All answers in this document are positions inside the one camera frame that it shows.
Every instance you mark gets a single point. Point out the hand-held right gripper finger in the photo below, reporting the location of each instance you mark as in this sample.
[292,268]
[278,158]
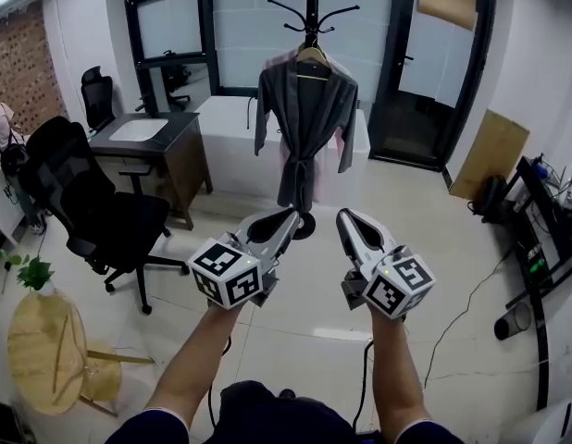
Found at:
[348,243]
[378,231]

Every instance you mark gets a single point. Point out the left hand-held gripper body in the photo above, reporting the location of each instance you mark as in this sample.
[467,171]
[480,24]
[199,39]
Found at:
[226,275]

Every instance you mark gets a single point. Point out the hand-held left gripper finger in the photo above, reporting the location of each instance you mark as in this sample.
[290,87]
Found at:
[267,214]
[289,231]

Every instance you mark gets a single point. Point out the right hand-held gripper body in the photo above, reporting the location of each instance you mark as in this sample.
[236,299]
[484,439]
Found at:
[397,289]

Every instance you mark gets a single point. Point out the grey bathrobe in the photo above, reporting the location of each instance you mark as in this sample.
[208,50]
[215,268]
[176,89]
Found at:
[309,123]

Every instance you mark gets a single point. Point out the pink garment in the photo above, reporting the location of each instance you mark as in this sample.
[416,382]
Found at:
[281,58]

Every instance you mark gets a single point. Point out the wooden clothes hanger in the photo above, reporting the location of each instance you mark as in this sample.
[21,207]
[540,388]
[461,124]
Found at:
[311,53]

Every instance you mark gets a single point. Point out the person's right forearm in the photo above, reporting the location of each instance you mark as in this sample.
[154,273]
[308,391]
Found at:
[397,368]

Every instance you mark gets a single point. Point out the person's left forearm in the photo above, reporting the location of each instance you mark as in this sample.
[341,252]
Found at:
[193,363]

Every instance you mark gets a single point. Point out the white low cabinet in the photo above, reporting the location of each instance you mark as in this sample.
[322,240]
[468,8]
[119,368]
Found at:
[226,127]

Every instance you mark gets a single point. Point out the dark wooden sink cabinet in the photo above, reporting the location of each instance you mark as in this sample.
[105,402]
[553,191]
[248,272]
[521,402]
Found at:
[175,169]

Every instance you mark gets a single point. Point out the black backpack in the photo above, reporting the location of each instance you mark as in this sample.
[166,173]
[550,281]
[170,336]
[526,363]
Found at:
[492,197]

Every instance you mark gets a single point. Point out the black trash can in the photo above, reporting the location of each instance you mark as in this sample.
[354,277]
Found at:
[510,324]

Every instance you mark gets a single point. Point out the leaning brown cardboard sheet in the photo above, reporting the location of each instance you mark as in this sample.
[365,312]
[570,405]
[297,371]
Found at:
[492,155]

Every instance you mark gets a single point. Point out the large black mesh office chair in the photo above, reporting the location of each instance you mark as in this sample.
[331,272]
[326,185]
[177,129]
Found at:
[96,220]

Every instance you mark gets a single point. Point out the person's shirt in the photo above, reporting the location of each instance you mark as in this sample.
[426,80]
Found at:
[277,416]

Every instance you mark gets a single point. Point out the black equipment desk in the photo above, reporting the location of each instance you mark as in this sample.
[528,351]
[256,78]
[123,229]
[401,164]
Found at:
[540,229]

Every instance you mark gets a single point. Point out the office chair behind glass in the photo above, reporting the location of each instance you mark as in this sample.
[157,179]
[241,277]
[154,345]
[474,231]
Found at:
[177,86]

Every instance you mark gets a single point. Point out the black sink faucet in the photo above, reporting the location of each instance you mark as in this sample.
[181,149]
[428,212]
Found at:
[143,103]

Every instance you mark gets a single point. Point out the black framed glass partition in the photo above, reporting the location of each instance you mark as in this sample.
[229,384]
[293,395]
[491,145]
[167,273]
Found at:
[249,40]

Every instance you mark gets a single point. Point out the green potted plant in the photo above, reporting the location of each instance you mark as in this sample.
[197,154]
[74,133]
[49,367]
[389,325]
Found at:
[36,273]

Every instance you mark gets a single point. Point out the round wooden table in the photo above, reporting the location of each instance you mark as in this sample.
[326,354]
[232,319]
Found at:
[41,340]

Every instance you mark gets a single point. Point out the black coat rack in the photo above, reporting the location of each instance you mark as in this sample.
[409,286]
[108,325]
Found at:
[310,12]

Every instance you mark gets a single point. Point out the white vanity cabinet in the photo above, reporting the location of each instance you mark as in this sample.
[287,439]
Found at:
[1,201]

